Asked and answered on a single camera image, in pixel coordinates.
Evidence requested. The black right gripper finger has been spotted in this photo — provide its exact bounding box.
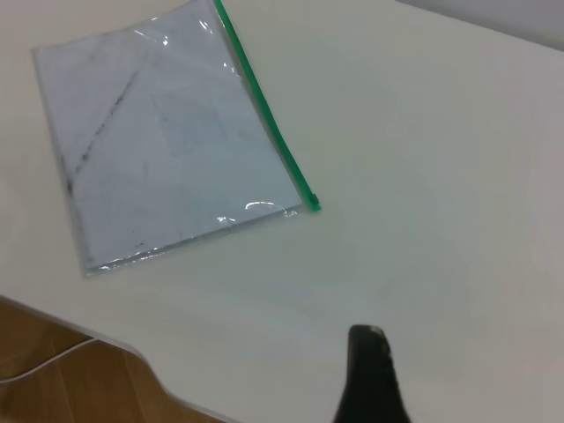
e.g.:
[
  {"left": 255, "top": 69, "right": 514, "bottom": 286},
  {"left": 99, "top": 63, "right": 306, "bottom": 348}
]
[{"left": 331, "top": 324, "right": 414, "bottom": 423}]

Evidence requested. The clear plastic zipper bag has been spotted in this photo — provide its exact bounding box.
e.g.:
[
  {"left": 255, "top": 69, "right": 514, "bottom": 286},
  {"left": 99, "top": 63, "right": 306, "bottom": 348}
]
[{"left": 29, "top": 0, "right": 323, "bottom": 280}]

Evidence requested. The thin white floor cable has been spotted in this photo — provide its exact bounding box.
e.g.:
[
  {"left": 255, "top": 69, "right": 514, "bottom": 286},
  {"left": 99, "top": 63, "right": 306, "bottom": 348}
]
[{"left": 0, "top": 336, "right": 99, "bottom": 385}]

